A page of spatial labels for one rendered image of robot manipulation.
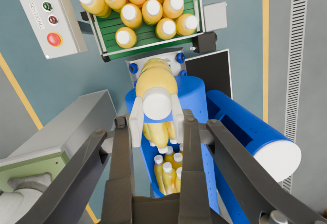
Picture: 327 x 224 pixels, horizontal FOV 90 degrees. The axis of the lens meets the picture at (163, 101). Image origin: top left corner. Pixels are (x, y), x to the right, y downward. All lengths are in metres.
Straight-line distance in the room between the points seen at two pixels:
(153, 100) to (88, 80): 1.61
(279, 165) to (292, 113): 1.51
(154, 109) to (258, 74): 1.90
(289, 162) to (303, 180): 2.30
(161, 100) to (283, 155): 0.92
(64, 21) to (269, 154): 1.02
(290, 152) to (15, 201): 1.21
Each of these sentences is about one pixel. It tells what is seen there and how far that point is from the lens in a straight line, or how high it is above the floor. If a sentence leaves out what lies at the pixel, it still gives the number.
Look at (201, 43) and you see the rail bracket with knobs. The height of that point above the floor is 1.00.
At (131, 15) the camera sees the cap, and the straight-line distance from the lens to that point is 0.56.
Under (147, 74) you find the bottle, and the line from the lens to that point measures 0.26.
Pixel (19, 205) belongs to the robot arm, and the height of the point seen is 1.17.
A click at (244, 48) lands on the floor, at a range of 1.93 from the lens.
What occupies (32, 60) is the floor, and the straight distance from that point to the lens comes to 1.97.
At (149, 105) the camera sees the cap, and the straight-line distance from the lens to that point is 0.21.
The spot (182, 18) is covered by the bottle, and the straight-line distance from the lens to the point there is 0.60.
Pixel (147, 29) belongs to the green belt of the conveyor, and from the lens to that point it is 0.76.
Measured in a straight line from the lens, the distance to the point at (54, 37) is 0.61.
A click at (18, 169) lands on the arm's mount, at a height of 1.04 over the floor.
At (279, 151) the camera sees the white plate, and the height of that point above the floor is 1.04.
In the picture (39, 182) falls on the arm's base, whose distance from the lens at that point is 0.96.
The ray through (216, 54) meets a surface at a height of 0.15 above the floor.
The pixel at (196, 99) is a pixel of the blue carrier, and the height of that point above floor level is 1.21.
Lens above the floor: 1.66
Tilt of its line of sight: 69 degrees down
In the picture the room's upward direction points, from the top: 165 degrees clockwise
